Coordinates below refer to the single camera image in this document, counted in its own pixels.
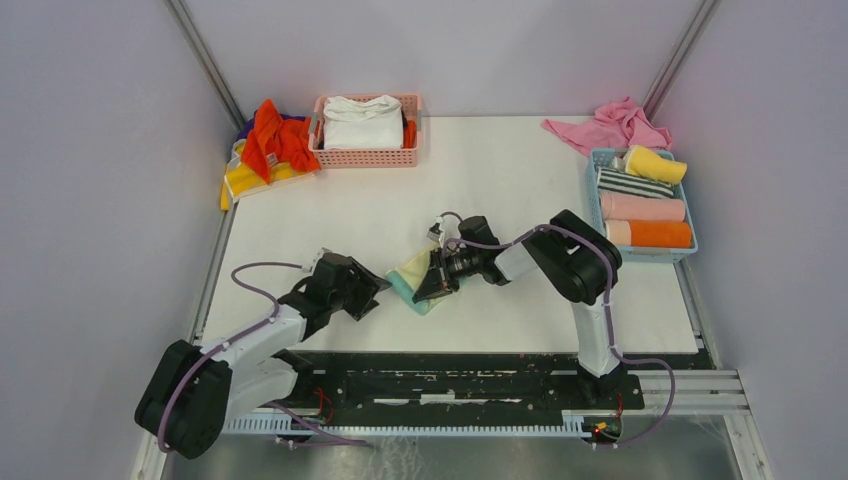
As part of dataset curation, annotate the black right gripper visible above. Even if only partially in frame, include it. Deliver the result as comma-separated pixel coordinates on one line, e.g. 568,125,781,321
415,247,482,302

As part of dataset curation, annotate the white slotted cable duct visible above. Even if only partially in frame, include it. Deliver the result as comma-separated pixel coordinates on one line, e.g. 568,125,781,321
173,413,598,439

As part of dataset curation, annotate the purple cloth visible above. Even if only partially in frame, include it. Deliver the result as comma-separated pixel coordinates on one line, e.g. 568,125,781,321
235,114,309,141

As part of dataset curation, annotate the pink crumpled towel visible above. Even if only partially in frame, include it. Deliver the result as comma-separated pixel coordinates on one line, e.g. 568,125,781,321
541,97,673,156

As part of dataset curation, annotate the yellow green teal towel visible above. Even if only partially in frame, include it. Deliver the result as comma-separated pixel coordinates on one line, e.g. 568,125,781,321
385,244,448,316

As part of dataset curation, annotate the aluminium corner rail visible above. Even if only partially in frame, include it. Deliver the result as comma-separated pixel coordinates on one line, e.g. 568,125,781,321
642,0,722,120
164,0,247,130

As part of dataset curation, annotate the rolled pink towel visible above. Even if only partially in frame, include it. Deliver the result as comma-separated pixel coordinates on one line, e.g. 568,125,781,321
599,190,686,222

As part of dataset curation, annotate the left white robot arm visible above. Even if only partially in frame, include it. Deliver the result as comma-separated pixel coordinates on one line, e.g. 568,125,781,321
134,251,391,459

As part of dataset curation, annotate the blue perforated basket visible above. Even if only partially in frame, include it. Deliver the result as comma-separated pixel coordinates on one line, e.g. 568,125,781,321
585,148,699,264

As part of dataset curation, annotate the rolled yellow towel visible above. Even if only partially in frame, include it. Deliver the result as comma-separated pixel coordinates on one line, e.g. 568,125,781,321
623,145,688,185

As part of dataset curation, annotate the pink perforated basket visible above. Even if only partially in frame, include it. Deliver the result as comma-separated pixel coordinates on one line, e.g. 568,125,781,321
309,93,424,169

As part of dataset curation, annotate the rolled orange towel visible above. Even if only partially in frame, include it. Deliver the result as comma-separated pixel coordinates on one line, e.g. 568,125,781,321
603,220,693,249

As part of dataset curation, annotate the orange cloth in pink basket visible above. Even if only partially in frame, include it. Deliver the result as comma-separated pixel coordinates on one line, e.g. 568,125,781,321
402,119,417,149

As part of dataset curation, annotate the orange red towel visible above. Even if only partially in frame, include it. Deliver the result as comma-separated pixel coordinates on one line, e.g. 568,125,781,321
241,99,321,185

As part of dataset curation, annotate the white folded cloth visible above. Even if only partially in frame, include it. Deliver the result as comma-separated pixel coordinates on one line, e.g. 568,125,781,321
322,95,404,149

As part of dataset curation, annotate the aluminium corner rail left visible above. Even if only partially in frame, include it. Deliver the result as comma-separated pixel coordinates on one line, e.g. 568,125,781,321
164,0,247,130

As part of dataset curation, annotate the aluminium corner rail right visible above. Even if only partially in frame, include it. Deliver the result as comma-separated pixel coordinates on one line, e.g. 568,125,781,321
642,0,722,120

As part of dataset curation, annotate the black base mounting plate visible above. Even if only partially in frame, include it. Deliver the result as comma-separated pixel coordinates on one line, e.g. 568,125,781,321
188,349,717,429

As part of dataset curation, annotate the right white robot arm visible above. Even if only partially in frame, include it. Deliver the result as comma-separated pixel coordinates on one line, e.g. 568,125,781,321
392,210,626,408

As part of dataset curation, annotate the rolled striped towel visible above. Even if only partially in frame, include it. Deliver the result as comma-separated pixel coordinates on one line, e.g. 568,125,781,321
596,167,675,199

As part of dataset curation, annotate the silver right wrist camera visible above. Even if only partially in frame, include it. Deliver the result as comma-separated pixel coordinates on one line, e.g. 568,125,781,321
426,223,445,245

